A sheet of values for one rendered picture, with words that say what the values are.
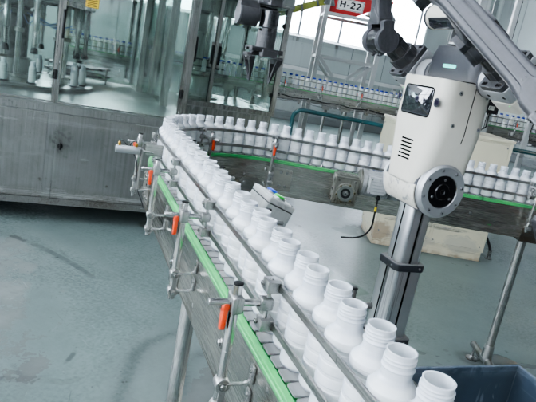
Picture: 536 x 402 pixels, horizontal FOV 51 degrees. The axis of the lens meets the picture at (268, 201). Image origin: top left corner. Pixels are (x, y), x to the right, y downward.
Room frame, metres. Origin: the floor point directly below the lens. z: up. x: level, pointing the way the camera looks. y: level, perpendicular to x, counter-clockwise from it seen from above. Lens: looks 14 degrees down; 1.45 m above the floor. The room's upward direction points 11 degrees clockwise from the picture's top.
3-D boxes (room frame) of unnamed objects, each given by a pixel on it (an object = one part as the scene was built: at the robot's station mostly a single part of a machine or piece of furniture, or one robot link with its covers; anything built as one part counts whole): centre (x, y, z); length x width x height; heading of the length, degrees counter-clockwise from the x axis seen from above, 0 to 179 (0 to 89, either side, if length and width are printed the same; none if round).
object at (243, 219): (1.13, 0.04, 1.08); 0.06 x 0.06 x 0.17
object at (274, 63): (1.71, 0.08, 1.44); 0.07 x 0.07 x 0.09; 22
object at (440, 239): (5.41, -1.55, 0.59); 1.10 x 0.62 x 1.18; 94
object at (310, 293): (0.80, -0.09, 1.08); 0.06 x 0.06 x 0.17
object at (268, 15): (1.70, 0.10, 1.57); 0.07 x 0.06 x 0.07; 112
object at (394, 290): (1.68, -0.45, 0.74); 0.11 x 0.11 x 0.40; 22
